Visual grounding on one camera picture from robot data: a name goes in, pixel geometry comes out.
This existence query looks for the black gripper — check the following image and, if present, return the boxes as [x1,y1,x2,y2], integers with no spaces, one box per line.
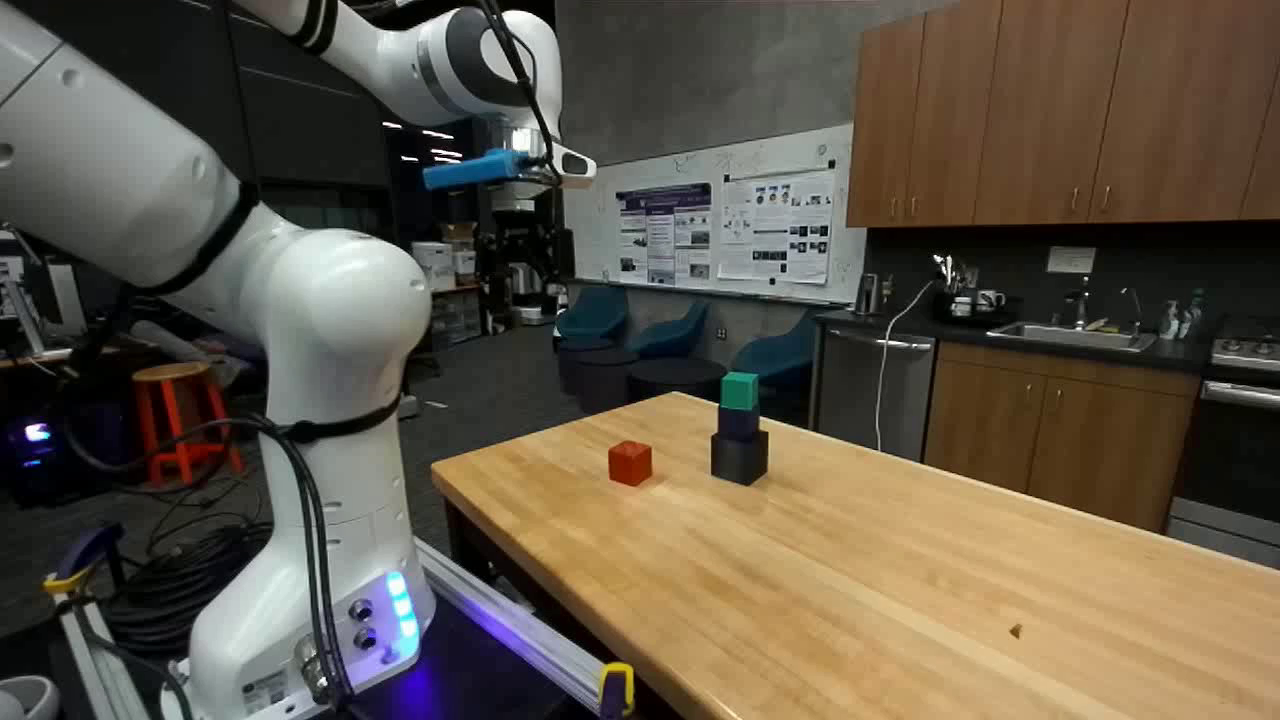
[491,198,581,290]

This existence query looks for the green block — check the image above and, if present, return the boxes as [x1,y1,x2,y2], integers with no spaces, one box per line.
[714,367,765,418]

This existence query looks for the purple block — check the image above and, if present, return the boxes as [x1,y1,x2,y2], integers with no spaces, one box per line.
[714,406,765,446]

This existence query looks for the red block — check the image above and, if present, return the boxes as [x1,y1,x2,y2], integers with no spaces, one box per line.
[603,439,656,488]

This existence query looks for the black block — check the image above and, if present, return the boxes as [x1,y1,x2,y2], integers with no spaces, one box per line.
[709,427,771,488]

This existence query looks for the teal chair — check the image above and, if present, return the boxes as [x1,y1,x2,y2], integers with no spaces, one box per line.
[637,301,711,365]
[550,279,631,358]
[727,312,822,394]

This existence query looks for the white board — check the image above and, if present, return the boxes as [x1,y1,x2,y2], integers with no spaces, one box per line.
[558,121,870,312]

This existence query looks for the stainless steel dishwasher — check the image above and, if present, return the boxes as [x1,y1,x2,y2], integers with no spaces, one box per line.
[810,326,940,464]

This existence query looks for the orange stool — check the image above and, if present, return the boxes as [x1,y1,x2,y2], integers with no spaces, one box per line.
[129,358,250,494]

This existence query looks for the countertop coffee maker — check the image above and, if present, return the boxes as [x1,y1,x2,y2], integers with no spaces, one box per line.
[930,252,1015,326]

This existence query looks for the yellow clamp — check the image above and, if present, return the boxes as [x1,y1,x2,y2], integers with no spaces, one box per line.
[37,566,96,605]
[595,662,638,720]

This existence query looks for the steel sink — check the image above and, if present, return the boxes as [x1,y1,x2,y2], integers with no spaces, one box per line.
[982,315,1155,358]

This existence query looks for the brown base cabinet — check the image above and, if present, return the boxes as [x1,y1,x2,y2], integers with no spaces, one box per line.
[919,338,1202,536]

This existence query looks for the stainless steel oven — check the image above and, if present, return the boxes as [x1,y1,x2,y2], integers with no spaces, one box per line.
[1166,332,1280,566]

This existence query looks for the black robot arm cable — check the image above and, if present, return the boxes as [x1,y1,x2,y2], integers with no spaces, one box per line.
[245,414,355,714]

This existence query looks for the white hanging cable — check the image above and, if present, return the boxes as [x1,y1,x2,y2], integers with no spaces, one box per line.
[870,277,942,457]

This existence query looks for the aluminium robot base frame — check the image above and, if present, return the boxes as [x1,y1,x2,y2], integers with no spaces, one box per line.
[410,536,631,720]

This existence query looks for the coil of black cables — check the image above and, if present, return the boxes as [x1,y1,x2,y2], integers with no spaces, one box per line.
[105,512,274,658]

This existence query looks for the white wall outlet plate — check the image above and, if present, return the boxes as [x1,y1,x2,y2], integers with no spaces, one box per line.
[1042,244,1099,279]

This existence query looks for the long brown wall cabinets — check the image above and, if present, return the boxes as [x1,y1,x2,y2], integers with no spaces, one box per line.
[845,0,1280,234]

